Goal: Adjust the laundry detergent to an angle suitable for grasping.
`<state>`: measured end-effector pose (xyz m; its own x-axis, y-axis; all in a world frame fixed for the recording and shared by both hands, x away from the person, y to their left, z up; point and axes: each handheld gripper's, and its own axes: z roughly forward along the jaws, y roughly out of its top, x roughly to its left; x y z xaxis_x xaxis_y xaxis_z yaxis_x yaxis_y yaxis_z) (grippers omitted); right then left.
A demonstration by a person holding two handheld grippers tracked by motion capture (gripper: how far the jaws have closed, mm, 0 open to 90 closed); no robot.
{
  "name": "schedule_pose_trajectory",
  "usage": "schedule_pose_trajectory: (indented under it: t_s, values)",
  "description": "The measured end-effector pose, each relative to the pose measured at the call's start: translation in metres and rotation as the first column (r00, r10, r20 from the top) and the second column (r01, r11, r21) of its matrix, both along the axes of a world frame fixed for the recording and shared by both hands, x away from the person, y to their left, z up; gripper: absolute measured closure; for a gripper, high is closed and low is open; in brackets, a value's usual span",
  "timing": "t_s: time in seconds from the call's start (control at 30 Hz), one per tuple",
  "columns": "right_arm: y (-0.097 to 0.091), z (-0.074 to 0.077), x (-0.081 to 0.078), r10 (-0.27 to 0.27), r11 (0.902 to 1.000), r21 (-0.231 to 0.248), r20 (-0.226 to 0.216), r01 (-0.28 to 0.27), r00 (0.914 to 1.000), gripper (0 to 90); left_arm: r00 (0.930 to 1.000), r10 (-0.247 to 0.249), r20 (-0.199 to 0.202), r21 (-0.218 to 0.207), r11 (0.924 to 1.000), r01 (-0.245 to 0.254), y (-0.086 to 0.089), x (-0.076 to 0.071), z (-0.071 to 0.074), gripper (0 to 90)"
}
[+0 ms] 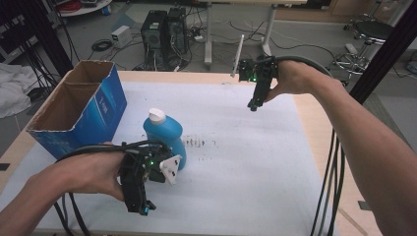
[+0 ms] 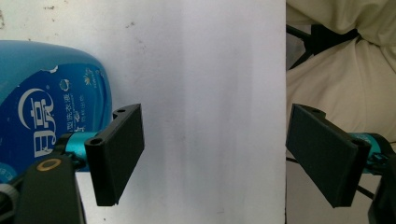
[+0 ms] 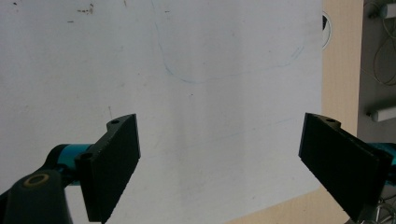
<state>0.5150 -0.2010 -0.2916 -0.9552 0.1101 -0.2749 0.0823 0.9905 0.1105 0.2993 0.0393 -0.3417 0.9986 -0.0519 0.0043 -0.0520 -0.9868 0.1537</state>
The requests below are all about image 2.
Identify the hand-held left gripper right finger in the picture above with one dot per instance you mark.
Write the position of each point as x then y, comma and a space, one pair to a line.
323, 158

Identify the black metal stand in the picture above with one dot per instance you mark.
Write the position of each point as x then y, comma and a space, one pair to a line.
325, 39

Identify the cream cloth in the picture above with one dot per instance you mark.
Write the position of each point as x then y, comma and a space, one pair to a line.
342, 81

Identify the blue detergent bottle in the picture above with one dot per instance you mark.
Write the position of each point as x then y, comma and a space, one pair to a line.
46, 77

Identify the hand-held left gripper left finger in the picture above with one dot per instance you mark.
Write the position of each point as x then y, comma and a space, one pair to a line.
115, 155

